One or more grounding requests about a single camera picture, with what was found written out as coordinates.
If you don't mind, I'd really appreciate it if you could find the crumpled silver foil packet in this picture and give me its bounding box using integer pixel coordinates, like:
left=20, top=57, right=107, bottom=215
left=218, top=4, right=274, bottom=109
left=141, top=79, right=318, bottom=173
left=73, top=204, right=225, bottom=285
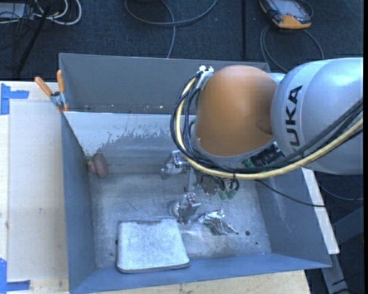
left=197, top=209, right=240, bottom=236

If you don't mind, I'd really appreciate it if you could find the grey flat square pad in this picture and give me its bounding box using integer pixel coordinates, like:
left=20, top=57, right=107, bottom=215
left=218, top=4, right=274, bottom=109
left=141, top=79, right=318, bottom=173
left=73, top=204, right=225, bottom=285
left=115, top=217, right=191, bottom=274

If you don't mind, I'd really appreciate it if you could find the pale wood flat board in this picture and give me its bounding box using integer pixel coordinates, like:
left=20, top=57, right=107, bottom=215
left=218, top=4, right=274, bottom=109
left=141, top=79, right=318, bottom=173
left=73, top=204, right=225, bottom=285
left=6, top=99, right=69, bottom=283

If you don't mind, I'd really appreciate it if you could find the pink-brown toy sausage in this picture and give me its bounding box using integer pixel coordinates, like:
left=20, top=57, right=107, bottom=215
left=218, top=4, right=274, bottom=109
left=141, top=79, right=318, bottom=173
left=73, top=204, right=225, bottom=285
left=86, top=153, right=109, bottom=179

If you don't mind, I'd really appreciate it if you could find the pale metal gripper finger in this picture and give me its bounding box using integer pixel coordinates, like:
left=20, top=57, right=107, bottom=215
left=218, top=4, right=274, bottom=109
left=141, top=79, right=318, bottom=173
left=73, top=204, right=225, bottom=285
left=160, top=150, right=191, bottom=180
left=168, top=193, right=202, bottom=225

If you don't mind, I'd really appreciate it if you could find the grey metal bin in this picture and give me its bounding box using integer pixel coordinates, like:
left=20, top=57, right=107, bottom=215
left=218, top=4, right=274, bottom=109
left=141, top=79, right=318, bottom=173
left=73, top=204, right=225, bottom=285
left=58, top=53, right=340, bottom=294

